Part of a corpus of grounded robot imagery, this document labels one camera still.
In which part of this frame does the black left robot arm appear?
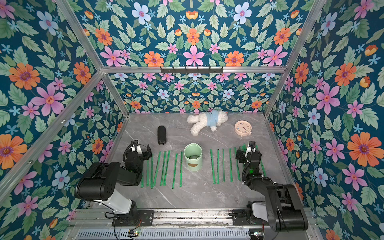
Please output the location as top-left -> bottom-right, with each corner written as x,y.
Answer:
75,140 -> 153,226

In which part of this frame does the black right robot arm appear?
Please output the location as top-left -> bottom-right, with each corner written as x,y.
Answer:
236,141 -> 309,232

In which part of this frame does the light green storage cup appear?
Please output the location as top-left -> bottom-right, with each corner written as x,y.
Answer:
184,143 -> 203,172

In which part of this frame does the black remote control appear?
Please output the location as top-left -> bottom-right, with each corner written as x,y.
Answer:
157,126 -> 167,145

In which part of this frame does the white plush teddy bear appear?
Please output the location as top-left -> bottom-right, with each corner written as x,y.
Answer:
187,110 -> 229,137

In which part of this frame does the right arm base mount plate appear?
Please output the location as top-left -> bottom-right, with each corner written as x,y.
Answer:
229,209 -> 269,226

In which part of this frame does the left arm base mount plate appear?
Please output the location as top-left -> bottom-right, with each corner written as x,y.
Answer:
112,210 -> 155,227

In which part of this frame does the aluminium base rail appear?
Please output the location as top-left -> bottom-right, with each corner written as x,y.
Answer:
68,208 -> 317,227

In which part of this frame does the white vented cable duct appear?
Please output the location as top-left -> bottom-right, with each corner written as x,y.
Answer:
76,229 -> 251,240

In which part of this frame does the black wall hook rack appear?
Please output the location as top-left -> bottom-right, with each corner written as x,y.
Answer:
160,67 -> 224,74

